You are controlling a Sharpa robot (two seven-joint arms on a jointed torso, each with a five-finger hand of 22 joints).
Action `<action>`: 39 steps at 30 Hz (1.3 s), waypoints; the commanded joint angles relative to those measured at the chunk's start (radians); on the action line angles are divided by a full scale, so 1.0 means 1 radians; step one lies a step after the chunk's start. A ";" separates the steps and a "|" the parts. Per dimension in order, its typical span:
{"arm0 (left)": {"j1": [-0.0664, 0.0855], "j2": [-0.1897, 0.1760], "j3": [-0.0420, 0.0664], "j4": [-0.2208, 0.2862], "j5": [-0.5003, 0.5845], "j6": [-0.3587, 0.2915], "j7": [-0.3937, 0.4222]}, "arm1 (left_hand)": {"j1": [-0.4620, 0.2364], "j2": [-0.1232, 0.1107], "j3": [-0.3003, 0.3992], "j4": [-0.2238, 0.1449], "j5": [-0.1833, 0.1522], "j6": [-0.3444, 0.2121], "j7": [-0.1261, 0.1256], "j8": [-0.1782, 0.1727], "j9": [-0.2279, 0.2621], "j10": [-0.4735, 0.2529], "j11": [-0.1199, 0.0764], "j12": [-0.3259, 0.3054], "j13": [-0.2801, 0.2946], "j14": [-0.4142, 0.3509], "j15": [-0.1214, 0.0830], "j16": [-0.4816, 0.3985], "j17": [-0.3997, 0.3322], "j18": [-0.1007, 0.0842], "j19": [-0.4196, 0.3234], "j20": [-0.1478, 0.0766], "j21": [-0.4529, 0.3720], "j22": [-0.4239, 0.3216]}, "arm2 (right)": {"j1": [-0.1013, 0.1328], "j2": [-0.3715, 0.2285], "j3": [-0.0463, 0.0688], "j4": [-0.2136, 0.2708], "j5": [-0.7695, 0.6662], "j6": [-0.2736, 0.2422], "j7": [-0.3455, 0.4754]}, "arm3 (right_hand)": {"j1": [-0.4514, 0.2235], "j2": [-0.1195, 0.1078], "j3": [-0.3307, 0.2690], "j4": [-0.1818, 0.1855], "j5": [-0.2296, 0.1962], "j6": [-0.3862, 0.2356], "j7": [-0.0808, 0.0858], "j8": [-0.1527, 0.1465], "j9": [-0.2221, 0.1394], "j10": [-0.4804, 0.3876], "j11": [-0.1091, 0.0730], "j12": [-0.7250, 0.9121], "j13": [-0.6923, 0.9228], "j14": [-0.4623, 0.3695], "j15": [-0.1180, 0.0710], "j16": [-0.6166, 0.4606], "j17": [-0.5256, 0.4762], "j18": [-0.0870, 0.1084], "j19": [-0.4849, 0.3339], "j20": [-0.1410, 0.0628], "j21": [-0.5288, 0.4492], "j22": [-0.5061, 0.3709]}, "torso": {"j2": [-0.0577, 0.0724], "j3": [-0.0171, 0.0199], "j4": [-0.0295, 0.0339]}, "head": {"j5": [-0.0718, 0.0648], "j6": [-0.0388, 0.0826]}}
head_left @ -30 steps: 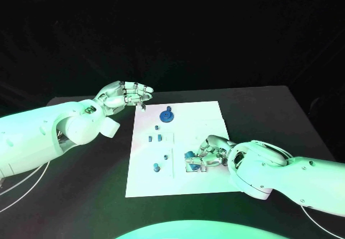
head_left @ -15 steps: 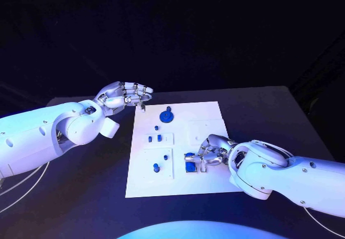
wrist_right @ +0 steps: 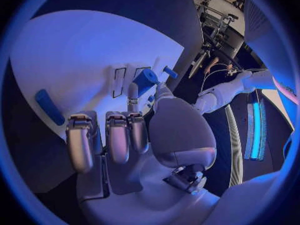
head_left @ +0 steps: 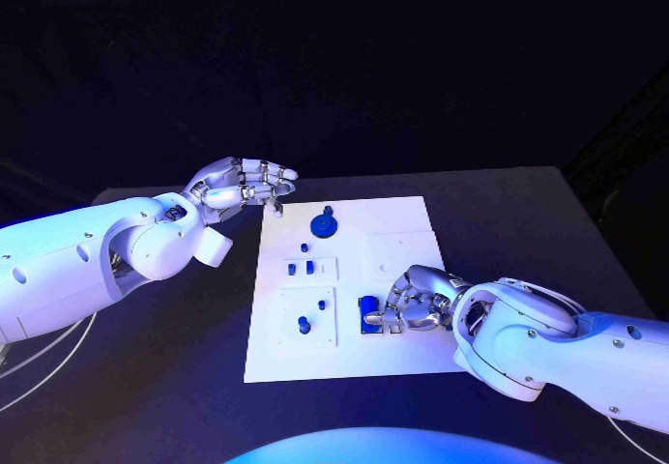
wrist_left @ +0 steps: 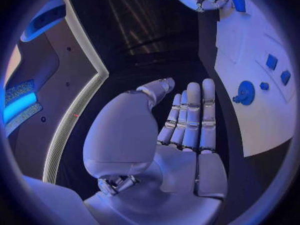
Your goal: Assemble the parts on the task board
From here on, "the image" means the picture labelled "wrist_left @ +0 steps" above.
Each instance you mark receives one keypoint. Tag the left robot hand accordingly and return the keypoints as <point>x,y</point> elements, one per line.
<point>173,172</point>

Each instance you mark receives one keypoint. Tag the white task board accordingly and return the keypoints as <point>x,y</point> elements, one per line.
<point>253,125</point>

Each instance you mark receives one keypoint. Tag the blue square block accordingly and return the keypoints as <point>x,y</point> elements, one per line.
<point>272,61</point>

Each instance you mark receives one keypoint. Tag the blue gear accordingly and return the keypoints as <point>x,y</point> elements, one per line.
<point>245,92</point>

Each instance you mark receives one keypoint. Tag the small blue peg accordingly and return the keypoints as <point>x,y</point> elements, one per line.
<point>264,85</point>

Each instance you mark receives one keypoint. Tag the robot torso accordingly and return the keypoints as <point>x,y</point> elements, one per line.
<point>68,63</point>

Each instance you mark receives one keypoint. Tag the glowing light bar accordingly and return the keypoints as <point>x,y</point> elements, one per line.
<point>18,105</point>

